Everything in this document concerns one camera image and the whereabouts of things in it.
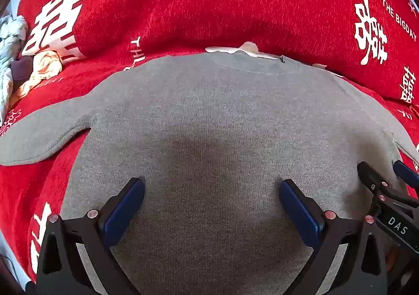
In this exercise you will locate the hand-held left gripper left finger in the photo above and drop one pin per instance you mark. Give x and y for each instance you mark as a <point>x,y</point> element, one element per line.
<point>126,208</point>

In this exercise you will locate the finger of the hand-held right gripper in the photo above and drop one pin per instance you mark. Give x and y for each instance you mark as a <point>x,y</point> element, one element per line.
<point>406,171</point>
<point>370,174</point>

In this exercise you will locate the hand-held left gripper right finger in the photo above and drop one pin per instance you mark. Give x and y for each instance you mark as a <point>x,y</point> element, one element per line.
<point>299,210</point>

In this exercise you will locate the grey knit sweater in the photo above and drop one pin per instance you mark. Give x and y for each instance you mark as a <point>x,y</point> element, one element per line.
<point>209,118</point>

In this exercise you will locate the dark purple cloth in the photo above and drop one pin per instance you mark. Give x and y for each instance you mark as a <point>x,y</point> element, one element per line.
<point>21,69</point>

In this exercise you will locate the light blue crumpled cloth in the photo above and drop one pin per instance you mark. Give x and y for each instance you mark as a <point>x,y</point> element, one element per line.
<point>11,39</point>

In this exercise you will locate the red printed blanket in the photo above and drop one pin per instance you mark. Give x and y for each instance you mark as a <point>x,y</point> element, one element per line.
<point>209,3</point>

